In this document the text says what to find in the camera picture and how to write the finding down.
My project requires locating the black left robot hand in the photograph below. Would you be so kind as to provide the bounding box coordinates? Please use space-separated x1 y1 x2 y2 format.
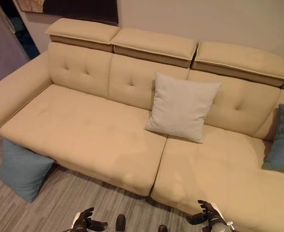
70 207 108 232

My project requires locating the dark left robot foot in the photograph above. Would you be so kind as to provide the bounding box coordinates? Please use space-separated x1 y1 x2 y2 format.
116 215 126 231

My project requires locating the beige sectional sofa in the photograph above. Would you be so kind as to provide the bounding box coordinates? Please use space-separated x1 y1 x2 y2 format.
0 17 284 217

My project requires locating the grey cabinet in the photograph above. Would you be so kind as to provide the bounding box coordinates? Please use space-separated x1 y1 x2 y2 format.
0 0 40 90

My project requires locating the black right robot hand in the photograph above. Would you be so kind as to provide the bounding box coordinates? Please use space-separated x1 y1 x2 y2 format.
186 199 223 232

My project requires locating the light grey square cushion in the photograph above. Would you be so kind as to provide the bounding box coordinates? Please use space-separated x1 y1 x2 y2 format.
144 71 223 144

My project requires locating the blue cushion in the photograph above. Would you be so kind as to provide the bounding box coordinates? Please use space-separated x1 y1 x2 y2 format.
262 103 284 174
0 139 55 203

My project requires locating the dark framed wall picture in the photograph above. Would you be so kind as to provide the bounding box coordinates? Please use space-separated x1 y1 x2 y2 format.
19 0 120 27

